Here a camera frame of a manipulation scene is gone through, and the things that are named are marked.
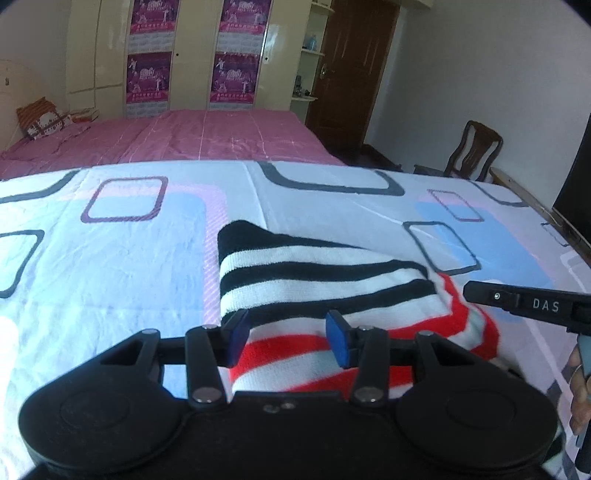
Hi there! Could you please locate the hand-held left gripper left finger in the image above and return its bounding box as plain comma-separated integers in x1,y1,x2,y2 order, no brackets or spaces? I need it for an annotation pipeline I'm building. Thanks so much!
98,308,250,412

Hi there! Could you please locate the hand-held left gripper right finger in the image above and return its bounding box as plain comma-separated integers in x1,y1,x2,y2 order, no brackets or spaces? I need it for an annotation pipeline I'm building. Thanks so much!
325,309,463,408

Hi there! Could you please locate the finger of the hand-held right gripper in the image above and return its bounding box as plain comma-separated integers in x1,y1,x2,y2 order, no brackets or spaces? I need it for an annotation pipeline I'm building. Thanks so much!
462,280,516,313

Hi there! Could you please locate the striped white black red garment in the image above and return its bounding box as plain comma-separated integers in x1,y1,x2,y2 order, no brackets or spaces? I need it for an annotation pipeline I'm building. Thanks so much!
217,220,502,394

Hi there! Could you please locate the person's right hand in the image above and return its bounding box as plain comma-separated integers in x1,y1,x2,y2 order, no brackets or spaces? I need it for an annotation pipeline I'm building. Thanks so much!
567,344,591,435

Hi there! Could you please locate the black screen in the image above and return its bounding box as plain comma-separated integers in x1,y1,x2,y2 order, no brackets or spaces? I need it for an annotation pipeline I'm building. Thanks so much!
551,113,591,269

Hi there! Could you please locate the patterned white blue bed sheet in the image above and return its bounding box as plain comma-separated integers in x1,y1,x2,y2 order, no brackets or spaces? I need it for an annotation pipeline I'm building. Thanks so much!
0,159,591,480

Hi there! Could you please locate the brown wooden chair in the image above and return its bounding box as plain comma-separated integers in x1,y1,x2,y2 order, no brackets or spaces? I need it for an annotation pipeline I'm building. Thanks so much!
444,120,504,182

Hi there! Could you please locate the pink bed cover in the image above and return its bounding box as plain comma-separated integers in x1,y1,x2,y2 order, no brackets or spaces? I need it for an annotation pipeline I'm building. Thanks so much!
0,109,348,182

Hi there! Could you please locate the brown wooden door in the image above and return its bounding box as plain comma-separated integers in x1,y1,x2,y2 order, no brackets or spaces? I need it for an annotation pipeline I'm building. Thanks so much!
305,0,401,154

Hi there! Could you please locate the cream open shelf unit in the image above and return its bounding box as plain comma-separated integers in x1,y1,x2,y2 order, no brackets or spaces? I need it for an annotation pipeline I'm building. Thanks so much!
290,0,336,121

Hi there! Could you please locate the cream wardrobe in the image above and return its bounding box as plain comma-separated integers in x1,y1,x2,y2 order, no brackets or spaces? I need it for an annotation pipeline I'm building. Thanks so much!
68,0,315,121

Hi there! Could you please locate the orange patterned cushion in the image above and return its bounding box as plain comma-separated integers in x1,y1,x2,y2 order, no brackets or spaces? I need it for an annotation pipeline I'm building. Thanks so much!
17,97,75,142

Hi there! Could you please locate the wooden bed frame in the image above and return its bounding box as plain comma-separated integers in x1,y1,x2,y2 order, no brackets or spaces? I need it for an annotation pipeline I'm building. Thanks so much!
488,167,591,260

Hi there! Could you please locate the purple wall poster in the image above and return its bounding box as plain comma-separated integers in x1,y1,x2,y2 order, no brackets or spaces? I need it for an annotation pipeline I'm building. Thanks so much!
130,0,181,52
220,0,272,54
209,53,260,110
126,52,172,117

